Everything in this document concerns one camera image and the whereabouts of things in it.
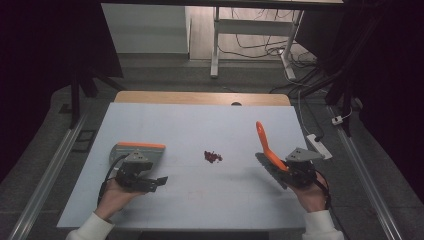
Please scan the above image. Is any pile of red crumbs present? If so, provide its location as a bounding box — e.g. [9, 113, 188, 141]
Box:
[203, 150, 224, 165]

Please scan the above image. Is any brush with orange handle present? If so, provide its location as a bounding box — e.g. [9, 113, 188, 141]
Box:
[254, 120, 290, 191]

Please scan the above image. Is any tangle of floor cables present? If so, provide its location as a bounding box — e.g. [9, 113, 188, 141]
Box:
[217, 9, 318, 95]

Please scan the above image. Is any white table cover sheet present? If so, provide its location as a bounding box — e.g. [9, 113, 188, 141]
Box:
[56, 101, 308, 231]

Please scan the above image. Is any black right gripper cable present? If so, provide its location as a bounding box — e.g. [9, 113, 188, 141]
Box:
[312, 169, 333, 212]

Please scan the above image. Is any person's left hand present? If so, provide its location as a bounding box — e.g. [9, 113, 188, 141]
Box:
[94, 178, 148, 221]

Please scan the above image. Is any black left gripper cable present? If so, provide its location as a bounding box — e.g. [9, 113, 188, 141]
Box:
[96, 154, 130, 208]

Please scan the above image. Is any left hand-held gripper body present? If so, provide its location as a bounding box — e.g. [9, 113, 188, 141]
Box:
[114, 149, 159, 194]

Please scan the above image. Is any black stand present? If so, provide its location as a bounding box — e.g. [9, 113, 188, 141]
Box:
[299, 64, 355, 138]
[67, 64, 126, 130]

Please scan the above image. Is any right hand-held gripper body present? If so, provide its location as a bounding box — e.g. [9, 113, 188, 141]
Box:
[282, 147, 325, 190]

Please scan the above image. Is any person's right hand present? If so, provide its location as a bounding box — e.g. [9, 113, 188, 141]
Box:
[287, 171, 330, 214]

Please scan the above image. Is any white cabinet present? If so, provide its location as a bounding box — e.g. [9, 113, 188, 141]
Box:
[101, 3, 190, 55]

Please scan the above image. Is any white desk frame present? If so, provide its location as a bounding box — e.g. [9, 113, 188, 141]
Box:
[209, 6, 305, 81]

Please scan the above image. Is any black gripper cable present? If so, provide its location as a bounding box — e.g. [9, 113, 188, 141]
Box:
[96, 154, 130, 208]
[312, 169, 333, 212]

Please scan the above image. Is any wooden table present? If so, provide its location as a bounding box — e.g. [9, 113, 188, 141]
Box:
[113, 90, 292, 107]

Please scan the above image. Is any metal floor rail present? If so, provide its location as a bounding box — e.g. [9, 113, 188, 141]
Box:
[327, 105, 403, 240]
[7, 112, 89, 240]

